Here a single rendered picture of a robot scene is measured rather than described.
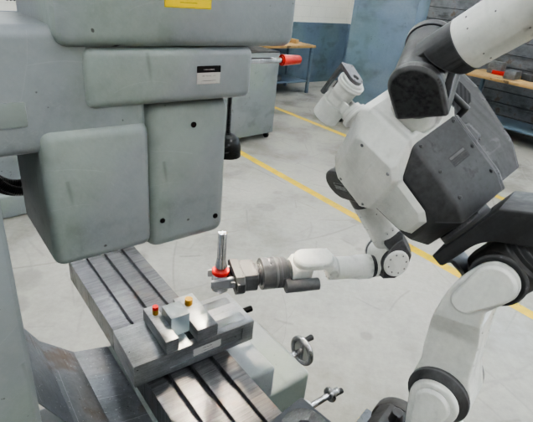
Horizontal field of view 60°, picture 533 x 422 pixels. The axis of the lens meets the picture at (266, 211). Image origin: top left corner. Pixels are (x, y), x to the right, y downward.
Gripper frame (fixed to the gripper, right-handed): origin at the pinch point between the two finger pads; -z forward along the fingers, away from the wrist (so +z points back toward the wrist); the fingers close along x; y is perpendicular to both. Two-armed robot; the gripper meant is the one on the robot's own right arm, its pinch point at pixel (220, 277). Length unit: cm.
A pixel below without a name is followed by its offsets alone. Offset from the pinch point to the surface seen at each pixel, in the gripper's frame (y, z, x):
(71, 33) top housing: -62, -29, 21
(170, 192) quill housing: -30.5, -13.6, 11.2
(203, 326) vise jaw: 9.9, -5.5, 7.1
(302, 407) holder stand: 2.5, 8.5, 42.1
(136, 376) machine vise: 16.9, -22.7, 13.8
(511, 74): 20, 521, -465
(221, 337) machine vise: 15.2, -0.3, 5.9
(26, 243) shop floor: 112, -98, -221
